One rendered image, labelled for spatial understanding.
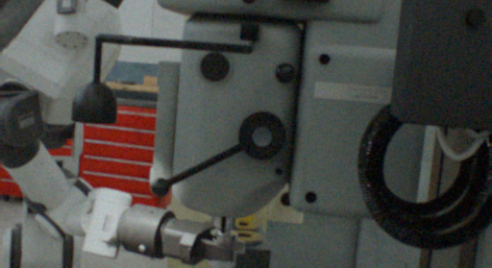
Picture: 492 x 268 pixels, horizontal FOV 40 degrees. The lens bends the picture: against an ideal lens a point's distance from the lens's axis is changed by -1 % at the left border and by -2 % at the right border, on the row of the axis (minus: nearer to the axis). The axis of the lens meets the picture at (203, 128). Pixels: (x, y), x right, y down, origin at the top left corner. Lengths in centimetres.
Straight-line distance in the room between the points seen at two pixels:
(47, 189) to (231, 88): 55
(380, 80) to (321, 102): 9
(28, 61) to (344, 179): 67
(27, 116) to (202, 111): 42
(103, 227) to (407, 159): 54
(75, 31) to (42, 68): 13
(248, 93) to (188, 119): 10
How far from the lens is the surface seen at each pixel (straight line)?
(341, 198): 102
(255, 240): 158
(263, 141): 99
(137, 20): 1033
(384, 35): 101
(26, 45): 138
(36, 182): 141
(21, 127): 131
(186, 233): 114
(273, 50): 101
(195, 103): 103
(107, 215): 123
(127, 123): 577
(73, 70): 136
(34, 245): 176
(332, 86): 100
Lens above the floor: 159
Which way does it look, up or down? 7 degrees down
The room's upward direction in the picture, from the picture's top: 4 degrees clockwise
